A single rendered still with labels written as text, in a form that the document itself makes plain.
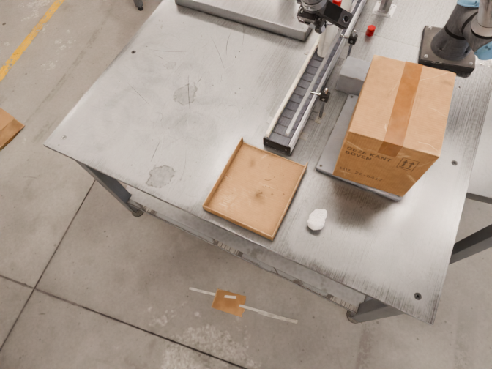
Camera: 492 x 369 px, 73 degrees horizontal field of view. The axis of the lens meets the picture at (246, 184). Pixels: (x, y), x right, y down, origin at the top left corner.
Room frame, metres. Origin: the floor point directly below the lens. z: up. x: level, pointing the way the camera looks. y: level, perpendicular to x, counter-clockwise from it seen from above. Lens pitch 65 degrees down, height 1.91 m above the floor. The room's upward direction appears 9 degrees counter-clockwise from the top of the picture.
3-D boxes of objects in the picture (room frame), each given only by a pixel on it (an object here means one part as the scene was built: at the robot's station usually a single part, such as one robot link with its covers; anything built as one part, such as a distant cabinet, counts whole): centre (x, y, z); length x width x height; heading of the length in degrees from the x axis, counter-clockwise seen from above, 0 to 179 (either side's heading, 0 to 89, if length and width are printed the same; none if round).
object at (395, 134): (0.55, -0.48, 0.99); 0.30 x 0.24 x 0.27; 150
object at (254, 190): (0.49, -0.03, 0.85); 0.30 x 0.26 x 0.04; 146
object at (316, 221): (0.33, -0.22, 0.85); 0.08 x 0.07 x 0.04; 107
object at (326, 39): (1.01, -0.39, 0.98); 0.05 x 0.05 x 0.20
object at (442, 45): (0.97, -0.91, 0.90); 0.15 x 0.15 x 0.10
